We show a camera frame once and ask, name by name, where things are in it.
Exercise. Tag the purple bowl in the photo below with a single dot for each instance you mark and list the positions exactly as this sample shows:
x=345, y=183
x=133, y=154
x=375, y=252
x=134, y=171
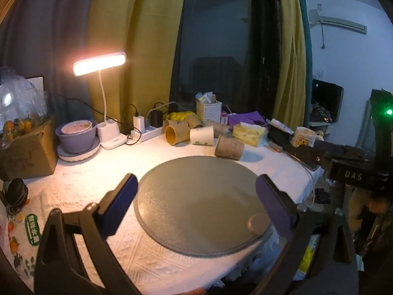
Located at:
x=75, y=143

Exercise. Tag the white charger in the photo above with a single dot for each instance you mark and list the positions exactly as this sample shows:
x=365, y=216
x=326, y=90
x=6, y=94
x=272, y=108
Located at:
x=138, y=123

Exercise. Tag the dark window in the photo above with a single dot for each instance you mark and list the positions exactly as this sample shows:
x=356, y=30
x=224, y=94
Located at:
x=221, y=37

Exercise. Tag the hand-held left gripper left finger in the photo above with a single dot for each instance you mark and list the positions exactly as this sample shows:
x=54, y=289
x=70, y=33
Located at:
x=120, y=204

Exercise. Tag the grey curtain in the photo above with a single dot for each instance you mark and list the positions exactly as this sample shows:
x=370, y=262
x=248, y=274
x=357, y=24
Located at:
x=46, y=30

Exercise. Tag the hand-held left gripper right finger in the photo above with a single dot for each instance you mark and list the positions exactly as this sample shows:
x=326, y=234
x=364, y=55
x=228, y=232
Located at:
x=273, y=206

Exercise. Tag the white power strip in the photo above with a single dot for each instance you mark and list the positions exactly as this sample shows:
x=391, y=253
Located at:
x=150, y=132

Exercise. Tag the pink inner bowl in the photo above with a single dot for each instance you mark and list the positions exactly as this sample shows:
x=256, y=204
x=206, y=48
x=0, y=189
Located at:
x=76, y=127

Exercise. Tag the brown paper cup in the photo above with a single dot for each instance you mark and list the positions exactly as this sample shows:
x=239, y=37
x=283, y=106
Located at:
x=176, y=132
x=228, y=148
x=218, y=127
x=193, y=120

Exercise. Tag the white tube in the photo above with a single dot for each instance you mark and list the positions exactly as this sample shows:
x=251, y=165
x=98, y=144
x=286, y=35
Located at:
x=279, y=125

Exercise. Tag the white desk lamp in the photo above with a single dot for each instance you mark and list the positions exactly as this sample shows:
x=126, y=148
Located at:
x=98, y=64

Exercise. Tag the white air conditioner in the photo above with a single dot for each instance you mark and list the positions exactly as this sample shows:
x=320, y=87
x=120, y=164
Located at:
x=337, y=21

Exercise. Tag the white paper cup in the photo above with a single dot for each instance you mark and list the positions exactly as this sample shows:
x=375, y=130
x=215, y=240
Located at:
x=202, y=135

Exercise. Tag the white printed mug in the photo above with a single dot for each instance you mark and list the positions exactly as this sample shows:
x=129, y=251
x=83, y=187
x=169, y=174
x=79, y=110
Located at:
x=302, y=136

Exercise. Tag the fruit printed plastic bag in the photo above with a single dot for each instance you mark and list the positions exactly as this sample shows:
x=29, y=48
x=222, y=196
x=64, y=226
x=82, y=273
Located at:
x=21, y=236

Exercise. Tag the cardboard box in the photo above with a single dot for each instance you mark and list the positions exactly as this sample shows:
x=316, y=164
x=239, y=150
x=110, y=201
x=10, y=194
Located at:
x=27, y=156

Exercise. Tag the black round case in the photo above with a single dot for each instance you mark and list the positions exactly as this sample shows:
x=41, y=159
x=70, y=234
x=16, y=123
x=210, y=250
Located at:
x=17, y=195

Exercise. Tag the yellow cloth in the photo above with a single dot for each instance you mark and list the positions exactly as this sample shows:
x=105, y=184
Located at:
x=181, y=116

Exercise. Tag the white tablecloth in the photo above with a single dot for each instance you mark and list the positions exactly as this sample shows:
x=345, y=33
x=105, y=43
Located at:
x=122, y=166

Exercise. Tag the white woven basket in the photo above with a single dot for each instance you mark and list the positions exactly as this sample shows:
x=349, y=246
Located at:
x=208, y=112

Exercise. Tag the clear plastic bag of oranges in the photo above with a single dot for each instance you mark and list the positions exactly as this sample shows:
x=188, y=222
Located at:
x=18, y=104

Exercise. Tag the yellow curtain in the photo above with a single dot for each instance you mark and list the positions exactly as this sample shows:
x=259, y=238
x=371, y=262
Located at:
x=291, y=52
x=144, y=30

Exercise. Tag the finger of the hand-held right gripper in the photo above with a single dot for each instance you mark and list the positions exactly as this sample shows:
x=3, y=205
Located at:
x=340, y=150
x=307, y=156

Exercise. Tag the yellow tissue pack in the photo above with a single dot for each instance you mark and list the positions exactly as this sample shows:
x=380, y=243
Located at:
x=248, y=133

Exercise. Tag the white plate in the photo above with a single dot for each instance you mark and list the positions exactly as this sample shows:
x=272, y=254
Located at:
x=78, y=156

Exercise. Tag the round grey table mat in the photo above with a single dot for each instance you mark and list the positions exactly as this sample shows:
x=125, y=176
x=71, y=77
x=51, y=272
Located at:
x=196, y=202

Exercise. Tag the purple cloth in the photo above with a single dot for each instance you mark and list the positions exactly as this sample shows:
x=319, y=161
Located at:
x=245, y=118

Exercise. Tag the black pouch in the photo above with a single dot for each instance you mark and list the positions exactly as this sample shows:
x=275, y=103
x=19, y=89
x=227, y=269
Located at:
x=278, y=138

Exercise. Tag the black monitor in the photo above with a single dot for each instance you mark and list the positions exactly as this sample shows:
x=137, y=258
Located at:
x=327, y=98

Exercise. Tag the black charger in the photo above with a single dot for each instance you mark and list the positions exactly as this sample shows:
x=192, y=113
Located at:
x=156, y=118

